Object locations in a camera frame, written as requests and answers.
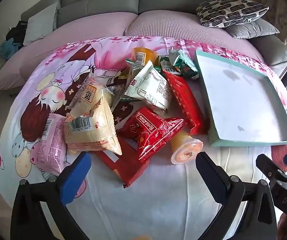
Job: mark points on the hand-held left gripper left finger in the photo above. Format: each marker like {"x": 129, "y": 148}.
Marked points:
{"x": 76, "y": 180}

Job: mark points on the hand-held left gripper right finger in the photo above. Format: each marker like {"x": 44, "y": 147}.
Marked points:
{"x": 208, "y": 177}

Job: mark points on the yellow jelly cup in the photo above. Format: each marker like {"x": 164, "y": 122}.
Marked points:
{"x": 186, "y": 151}

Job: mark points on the pink snack packet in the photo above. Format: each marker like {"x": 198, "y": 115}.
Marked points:
{"x": 51, "y": 142}

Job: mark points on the cream and orange snack packet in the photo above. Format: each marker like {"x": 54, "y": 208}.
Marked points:
{"x": 93, "y": 132}

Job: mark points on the plain red packet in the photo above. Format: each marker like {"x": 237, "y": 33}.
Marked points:
{"x": 126, "y": 167}

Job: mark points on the red flower-print snack packet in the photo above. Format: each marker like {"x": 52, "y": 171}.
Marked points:
{"x": 153, "y": 132}

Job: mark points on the teal shallow box tray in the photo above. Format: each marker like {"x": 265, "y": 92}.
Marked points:
{"x": 233, "y": 100}

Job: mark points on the red gold-patterned snack packet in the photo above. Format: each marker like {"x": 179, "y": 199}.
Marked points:
{"x": 187, "y": 100}

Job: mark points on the yellow bun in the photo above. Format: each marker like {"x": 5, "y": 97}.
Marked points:
{"x": 91, "y": 93}

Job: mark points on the large white green-trimmed packet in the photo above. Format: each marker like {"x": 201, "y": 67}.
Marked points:
{"x": 153, "y": 87}

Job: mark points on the green foil snack packet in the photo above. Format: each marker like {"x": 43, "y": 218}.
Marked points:
{"x": 184, "y": 66}

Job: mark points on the small white and green packet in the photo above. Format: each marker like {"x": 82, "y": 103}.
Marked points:
{"x": 164, "y": 63}

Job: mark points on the orange clear-wrapped snack packet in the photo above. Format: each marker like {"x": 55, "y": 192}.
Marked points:
{"x": 146, "y": 55}

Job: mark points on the pink printed blanket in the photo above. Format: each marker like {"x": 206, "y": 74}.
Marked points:
{"x": 158, "y": 205}

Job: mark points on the grey pillow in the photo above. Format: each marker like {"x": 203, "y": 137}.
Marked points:
{"x": 253, "y": 28}

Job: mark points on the beige patterned curtain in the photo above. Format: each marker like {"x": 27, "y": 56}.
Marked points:
{"x": 283, "y": 12}

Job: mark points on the pink sofa cover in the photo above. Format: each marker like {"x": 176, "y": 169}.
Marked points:
{"x": 96, "y": 27}

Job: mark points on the dark clothes pile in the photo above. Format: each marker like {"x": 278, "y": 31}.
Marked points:
{"x": 16, "y": 33}

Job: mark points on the light grey cushion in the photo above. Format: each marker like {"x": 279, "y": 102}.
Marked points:
{"x": 41, "y": 25}

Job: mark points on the black and cream patterned pillow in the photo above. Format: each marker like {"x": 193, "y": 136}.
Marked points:
{"x": 231, "y": 11}

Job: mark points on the grey sofa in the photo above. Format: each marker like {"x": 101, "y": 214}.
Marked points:
{"x": 103, "y": 2}

